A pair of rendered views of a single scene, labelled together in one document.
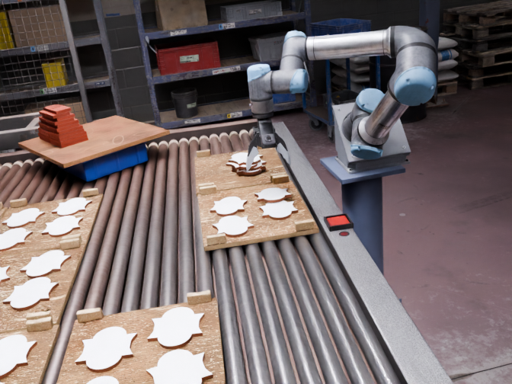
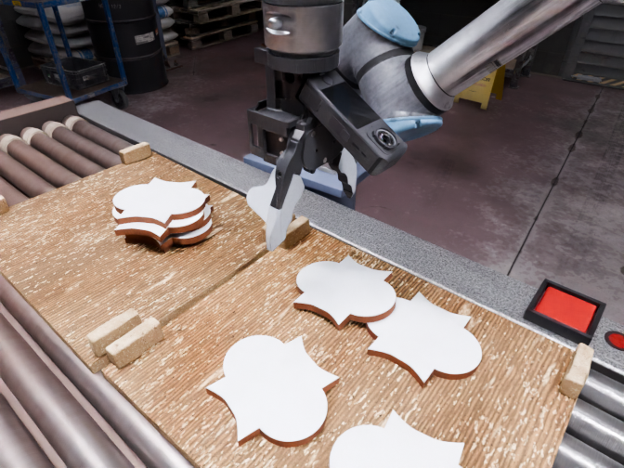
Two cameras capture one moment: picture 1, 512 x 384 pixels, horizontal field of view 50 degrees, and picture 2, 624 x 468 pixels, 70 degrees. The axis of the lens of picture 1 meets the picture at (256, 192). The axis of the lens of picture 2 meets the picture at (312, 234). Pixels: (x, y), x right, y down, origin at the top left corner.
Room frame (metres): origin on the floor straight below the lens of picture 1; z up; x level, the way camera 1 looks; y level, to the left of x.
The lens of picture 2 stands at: (1.48, 0.27, 1.34)
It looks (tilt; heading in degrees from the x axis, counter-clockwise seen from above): 36 degrees down; 315
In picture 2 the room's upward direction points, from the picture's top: straight up
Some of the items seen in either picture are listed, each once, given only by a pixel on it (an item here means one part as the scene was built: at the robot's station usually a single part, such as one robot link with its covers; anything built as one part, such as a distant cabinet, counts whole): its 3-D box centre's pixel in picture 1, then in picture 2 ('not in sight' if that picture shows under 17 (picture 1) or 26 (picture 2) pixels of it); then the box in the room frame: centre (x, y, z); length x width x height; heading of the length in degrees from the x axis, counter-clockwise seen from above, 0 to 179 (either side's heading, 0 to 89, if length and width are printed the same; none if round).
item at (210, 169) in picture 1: (238, 169); (131, 229); (2.08, 0.06, 0.93); 0.41 x 0.35 x 0.02; 4
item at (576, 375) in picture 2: (304, 225); (578, 370); (1.48, -0.13, 0.95); 0.06 x 0.02 x 0.03; 96
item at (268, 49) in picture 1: (273, 46); not in sight; (6.32, -0.39, 0.76); 0.50 x 0.36 x 0.24; 106
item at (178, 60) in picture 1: (187, 56); not in sight; (6.18, 0.58, 0.78); 0.66 x 0.45 x 0.28; 100
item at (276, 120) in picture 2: (264, 128); (298, 108); (1.81, -0.05, 1.17); 0.09 x 0.08 x 0.12; 4
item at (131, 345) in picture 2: (208, 190); (136, 342); (1.85, 0.17, 0.95); 0.06 x 0.02 x 0.03; 96
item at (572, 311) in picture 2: (338, 222); (564, 311); (1.53, -0.24, 0.92); 0.06 x 0.06 x 0.01; 5
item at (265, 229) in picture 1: (252, 212); (348, 368); (1.67, 0.02, 0.93); 0.41 x 0.35 x 0.02; 6
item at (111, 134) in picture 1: (93, 138); not in sight; (2.41, 0.70, 1.03); 0.50 x 0.50 x 0.02; 39
